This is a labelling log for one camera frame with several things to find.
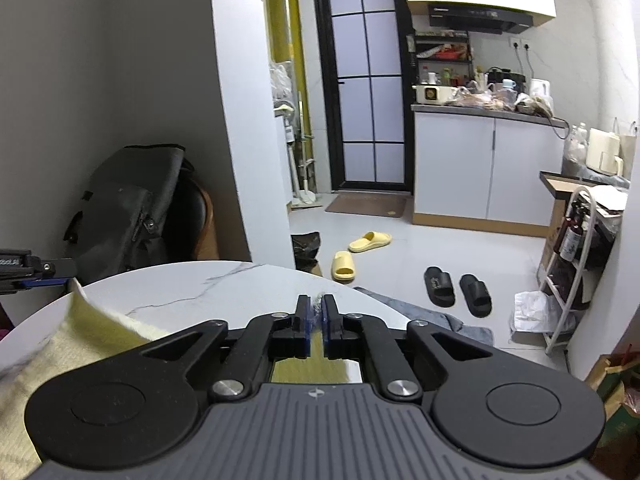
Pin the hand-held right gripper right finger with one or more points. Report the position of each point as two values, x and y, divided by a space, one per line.
330 325

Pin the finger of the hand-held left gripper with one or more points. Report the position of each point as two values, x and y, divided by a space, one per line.
56 266

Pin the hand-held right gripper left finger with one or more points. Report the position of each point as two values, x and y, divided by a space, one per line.
302 325

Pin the yellow towel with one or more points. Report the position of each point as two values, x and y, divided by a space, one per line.
60 350

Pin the yellow slipper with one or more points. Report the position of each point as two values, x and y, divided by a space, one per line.
343 266
370 242

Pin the black plastic bag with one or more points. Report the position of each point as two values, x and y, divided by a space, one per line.
305 250

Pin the grey backpack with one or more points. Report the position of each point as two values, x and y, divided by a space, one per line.
125 195

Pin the black slipper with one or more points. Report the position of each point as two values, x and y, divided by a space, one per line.
440 287
475 295

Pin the brown door mat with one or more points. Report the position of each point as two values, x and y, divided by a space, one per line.
365 205

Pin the grey cloth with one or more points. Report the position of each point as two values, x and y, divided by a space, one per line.
465 332

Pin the black chair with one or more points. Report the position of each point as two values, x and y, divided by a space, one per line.
192 220

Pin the white base cabinet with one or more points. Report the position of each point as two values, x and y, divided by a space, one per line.
450 170

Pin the white plastic bag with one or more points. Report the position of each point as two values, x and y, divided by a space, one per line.
532 310

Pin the black framed glass door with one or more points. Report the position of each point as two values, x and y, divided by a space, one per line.
350 110

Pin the white trolley rack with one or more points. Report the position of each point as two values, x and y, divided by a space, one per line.
561 312

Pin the white rice cooker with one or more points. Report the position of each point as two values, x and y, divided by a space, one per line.
430 94

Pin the dark glass bottle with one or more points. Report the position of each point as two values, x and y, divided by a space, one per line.
570 240

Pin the pile of food bags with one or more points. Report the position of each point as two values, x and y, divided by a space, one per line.
485 100

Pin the black kitchen shelf rack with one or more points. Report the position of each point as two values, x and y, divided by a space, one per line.
442 52

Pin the light blue cup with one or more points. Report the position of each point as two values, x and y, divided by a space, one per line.
509 84

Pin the green paper bag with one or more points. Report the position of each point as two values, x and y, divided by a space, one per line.
615 420

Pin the clear plastic bottle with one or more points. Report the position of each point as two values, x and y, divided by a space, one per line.
575 145

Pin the white electric kettle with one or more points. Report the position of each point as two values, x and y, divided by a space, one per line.
539 89

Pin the yellow pipe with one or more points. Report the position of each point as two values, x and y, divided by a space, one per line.
282 10

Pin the cream countertop appliance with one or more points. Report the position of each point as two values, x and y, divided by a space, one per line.
602 152

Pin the black range hood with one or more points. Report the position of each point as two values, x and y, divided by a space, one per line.
475 16

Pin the white paper bag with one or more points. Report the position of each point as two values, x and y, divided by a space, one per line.
629 152

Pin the white wall socket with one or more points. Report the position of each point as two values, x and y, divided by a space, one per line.
515 42

